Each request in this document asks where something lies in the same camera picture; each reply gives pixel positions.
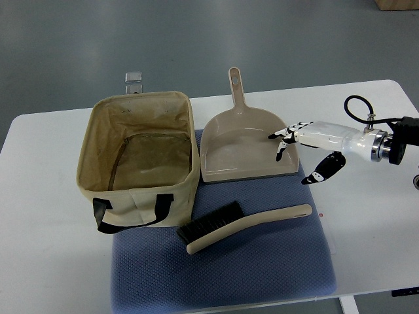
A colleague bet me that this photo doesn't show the pink plastic dustpan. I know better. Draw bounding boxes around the pink plastic dustpan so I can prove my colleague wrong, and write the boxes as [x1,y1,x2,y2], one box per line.
[200,67,299,183]

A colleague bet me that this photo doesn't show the wooden box corner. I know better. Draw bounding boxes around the wooden box corner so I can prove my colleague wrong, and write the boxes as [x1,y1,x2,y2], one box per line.
[375,0,419,11]

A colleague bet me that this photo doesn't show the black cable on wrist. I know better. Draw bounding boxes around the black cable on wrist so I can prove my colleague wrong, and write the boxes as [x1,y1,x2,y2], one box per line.
[343,95,402,131]

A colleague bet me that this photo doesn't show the beige fabric bag black handle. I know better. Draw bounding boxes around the beige fabric bag black handle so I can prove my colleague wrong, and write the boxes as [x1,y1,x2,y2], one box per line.
[76,92,200,234]

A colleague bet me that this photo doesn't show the blue textured mat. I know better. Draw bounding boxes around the blue textured mat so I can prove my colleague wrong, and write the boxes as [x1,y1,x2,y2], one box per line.
[109,129,338,314]

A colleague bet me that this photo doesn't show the pink hand broom black bristles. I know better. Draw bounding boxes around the pink hand broom black bristles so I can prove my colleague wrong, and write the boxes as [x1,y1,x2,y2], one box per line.
[176,201,313,254]

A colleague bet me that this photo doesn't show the black table control panel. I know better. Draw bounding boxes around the black table control panel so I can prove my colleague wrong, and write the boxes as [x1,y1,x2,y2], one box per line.
[391,287,419,298]

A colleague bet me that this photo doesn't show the white table leg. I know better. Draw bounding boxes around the white table leg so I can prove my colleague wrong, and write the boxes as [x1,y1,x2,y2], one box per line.
[339,296,359,314]

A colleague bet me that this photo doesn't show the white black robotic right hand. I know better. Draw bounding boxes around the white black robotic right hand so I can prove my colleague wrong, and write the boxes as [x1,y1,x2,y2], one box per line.
[268,122,380,185]

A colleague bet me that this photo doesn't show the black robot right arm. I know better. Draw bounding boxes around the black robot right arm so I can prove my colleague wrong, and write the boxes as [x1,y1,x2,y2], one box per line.
[371,116,418,165]

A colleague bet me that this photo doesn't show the lower clear floor plate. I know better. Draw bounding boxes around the lower clear floor plate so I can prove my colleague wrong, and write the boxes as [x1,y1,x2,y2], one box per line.
[126,83,143,94]

